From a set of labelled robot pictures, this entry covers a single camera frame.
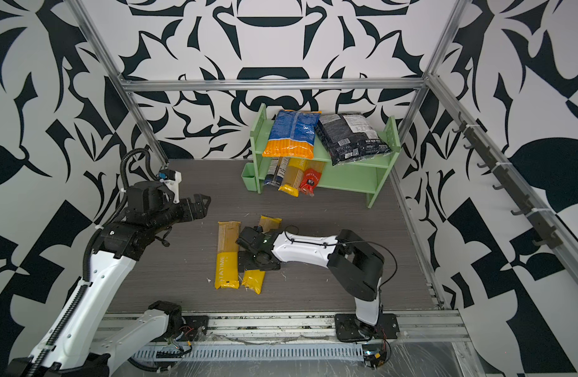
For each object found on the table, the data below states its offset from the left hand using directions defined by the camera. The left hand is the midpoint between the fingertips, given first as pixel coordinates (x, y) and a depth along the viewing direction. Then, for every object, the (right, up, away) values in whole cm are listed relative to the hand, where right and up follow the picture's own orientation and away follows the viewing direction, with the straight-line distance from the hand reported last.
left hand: (195, 195), depth 71 cm
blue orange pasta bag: (+29, +21, +12) cm, 38 cm away
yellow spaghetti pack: (+29, +6, +23) cm, 38 cm away
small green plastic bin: (+10, +7, +37) cm, 38 cm away
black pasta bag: (+49, +20, +12) cm, 54 cm away
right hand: (+14, -25, +12) cm, 31 cm away
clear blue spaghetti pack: (+23, +10, +26) cm, 36 cm away
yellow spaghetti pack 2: (+6, -29, +12) cm, 32 cm away
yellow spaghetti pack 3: (+16, -29, +10) cm, 34 cm away
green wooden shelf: (+59, +7, +27) cm, 65 cm away
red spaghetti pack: (+36, +7, +21) cm, 43 cm away
